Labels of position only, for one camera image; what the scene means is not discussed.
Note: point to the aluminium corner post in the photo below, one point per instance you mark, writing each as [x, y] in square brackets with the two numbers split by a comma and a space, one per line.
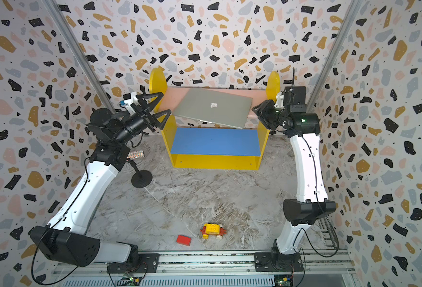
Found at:
[334, 51]
[55, 13]

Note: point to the left green circuit board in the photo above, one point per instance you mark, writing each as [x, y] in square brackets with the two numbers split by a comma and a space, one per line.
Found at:
[132, 281]

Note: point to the green circuit board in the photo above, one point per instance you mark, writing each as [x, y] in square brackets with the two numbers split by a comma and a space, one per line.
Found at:
[132, 281]
[283, 281]

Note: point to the right aluminium corner post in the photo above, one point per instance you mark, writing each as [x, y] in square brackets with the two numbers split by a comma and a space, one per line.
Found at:
[334, 51]

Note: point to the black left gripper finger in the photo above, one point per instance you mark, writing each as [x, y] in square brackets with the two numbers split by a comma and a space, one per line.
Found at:
[146, 103]
[159, 120]

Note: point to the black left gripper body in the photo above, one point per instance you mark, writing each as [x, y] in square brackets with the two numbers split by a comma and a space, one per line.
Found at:
[137, 124]

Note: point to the red toy block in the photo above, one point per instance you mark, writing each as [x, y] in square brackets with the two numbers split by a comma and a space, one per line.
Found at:
[183, 240]

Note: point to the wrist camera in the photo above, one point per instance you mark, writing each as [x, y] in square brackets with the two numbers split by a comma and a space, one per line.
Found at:
[292, 99]
[128, 99]

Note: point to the black microphone stand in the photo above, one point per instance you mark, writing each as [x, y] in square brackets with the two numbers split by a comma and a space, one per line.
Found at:
[141, 178]

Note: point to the right green circuit board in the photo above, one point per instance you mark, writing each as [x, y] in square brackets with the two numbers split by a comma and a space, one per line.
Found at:
[283, 281]

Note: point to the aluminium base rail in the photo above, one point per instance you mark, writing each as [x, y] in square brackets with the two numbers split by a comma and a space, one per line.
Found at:
[210, 269]

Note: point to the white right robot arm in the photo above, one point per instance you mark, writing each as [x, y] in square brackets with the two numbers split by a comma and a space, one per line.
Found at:
[311, 202]

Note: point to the yellow shelf unit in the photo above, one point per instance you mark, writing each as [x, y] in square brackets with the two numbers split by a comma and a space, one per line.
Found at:
[196, 144]

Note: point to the glitter microphone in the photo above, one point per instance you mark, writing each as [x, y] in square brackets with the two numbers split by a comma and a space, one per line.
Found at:
[135, 155]

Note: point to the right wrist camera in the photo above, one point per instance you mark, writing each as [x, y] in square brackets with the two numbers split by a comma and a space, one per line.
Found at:
[292, 99]

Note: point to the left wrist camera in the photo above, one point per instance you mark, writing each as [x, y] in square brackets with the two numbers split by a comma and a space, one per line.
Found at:
[128, 99]

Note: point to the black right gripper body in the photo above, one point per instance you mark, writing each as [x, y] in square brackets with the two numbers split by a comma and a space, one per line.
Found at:
[270, 117]

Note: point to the silver laptop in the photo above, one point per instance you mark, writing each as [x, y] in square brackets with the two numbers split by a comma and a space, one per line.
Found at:
[210, 106]

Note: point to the left aluminium corner post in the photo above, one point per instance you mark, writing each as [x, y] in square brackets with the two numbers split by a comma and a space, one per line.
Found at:
[55, 13]

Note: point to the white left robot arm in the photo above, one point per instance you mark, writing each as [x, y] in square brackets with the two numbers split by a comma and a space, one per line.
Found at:
[64, 239]

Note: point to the yellow red toy car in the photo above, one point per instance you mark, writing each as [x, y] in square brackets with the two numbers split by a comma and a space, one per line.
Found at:
[212, 230]

